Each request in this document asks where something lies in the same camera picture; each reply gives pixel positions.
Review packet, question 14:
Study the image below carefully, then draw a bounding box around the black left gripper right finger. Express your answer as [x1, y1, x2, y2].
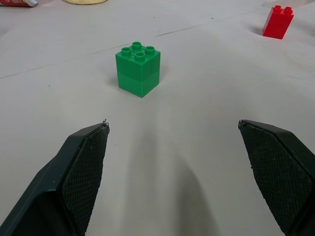
[238, 119, 315, 236]

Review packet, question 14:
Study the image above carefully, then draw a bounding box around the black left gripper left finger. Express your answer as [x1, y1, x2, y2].
[0, 118, 110, 236]

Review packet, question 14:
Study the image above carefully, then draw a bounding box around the green building block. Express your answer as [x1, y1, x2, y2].
[115, 41, 161, 99]

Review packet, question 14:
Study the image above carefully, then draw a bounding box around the red toy brick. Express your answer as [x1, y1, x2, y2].
[262, 5, 295, 40]

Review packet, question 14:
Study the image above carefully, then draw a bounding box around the yellow round sponge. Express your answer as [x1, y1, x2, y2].
[64, 0, 107, 5]

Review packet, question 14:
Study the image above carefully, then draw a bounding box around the red and white can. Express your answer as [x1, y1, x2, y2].
[0, 0, 39, 8]

